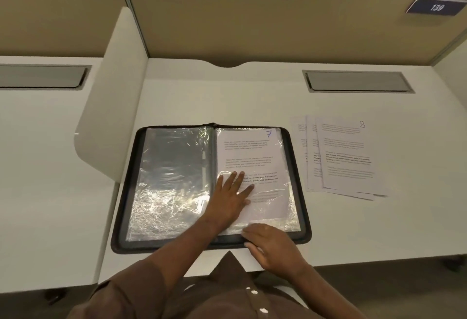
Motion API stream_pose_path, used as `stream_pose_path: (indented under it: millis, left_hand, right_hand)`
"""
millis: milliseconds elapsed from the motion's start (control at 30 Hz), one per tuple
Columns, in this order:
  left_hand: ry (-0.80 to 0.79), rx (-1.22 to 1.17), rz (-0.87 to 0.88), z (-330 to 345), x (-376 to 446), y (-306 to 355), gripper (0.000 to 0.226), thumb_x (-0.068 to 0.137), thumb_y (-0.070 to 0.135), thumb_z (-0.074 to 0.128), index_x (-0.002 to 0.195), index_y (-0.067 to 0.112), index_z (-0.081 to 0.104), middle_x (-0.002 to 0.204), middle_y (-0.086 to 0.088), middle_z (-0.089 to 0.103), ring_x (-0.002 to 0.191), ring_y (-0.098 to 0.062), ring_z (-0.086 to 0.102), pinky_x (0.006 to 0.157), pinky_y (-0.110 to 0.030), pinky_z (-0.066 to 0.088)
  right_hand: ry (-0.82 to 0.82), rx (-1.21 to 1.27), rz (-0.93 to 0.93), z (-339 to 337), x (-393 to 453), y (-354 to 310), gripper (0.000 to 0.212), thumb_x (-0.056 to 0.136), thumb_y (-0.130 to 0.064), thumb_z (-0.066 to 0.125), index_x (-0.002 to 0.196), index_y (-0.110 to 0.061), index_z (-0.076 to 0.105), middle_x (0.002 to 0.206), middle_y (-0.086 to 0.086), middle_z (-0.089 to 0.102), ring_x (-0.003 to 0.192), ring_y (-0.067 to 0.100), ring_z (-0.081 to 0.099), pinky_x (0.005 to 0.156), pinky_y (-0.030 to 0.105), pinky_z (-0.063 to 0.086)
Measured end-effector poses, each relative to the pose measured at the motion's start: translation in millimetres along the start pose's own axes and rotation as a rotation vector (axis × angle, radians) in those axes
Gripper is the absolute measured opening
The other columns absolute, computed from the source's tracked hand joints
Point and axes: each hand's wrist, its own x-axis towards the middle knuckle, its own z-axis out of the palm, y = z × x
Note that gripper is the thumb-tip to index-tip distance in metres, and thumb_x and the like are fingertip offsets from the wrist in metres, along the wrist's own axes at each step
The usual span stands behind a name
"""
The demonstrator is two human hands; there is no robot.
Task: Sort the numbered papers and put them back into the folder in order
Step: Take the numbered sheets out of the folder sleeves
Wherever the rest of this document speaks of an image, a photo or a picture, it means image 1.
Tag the person's right hand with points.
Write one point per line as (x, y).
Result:
(281, 253)

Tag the person's left hand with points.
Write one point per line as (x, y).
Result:
(226, 205)

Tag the person's left little finger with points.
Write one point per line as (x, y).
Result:
(222, 183)

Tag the person's right thumb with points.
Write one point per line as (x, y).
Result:
(254, 249)

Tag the person's left thumb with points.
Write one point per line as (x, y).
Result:
(246, 204)

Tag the person's left middle finger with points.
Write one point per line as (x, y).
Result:
(240, 180)

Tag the clear plastic sleeve with paper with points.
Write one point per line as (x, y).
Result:
(281, 169)

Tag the person's right forearm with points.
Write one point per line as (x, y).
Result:
(321, 293)

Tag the person's left forearm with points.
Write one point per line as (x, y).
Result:
(186, 249)

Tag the printed paper sheet in sleeve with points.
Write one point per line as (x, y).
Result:
(251, 154)

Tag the empty crinkled clear plastic sleeve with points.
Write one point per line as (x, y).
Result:
(167, 183)

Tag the brown button shirt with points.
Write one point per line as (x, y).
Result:
(219, 297)

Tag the loose printed paper sheet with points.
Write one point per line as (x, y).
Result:
(311, 169)
(346, 154)
(299, 129)

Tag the black zip display folder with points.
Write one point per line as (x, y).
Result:
(122, 220)

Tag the white desk divider panel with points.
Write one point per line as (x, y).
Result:
(452, 63)
(113, 103)

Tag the beige fabric partition panel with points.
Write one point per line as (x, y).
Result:
(54, 12)
(277, 27)

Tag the black desk foot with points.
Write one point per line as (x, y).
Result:
(56, 296)

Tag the blue desk number sign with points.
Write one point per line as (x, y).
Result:
(436, 7)

